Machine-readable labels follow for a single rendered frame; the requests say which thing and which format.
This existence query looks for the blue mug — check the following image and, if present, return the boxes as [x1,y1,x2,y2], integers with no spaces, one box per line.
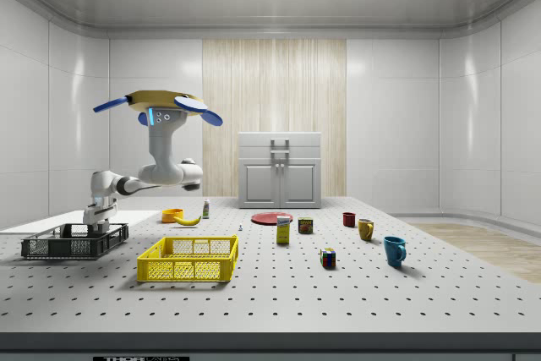
[383,236,407,269]

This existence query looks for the yellow mug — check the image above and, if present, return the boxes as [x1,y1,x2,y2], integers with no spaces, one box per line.
[358,217,375,243]

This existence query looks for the dark grey basket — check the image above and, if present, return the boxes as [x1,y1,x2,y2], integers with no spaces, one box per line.
[20,222,130,261]

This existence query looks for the white cabinet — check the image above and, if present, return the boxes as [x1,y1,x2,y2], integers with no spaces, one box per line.
[237,131,322,210]

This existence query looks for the yellow and white carton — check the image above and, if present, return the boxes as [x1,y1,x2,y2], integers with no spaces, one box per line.
[276,215,292,245]

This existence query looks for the puzzle cube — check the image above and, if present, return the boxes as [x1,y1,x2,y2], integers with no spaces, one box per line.
[320,247,337,270]

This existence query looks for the yellow bowl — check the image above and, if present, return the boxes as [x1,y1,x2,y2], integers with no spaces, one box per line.
[161,207,185,224]

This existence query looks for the red plate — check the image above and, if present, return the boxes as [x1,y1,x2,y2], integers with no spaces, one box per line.
[250,211,293,227]

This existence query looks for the yellow basket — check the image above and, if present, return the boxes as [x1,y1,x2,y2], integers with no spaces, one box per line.
[136,235,240,284]

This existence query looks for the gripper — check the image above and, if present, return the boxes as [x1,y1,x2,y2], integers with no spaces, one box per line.
[82,203,118,231]

